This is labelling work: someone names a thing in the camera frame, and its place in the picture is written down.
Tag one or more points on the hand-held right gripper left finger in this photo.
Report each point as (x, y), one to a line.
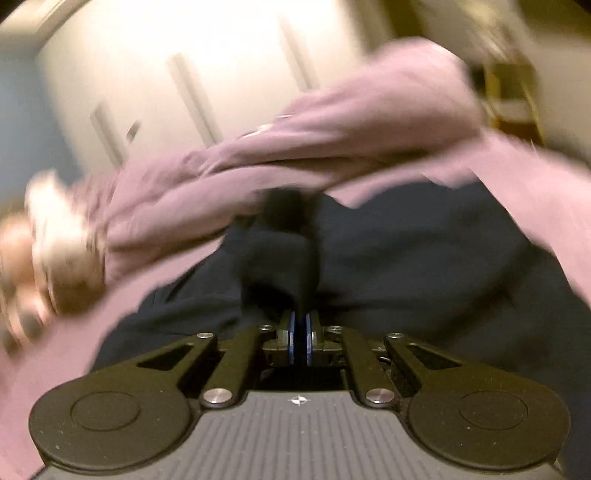
(290, 339)

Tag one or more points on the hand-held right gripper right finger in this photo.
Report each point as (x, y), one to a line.
(308, 340)

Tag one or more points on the navy blue garment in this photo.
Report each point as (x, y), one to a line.
(406, 258)

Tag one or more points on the pink duvet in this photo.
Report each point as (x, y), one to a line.
(295, 152)

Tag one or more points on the white plush toy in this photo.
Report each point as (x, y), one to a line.
(60, 221)

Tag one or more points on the pink bed sheet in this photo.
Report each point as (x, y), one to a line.
(545, 203)

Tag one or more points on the white wardrobe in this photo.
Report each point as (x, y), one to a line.
(184, 69)

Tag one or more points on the yellow side table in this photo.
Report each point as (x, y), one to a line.
(512, 97)

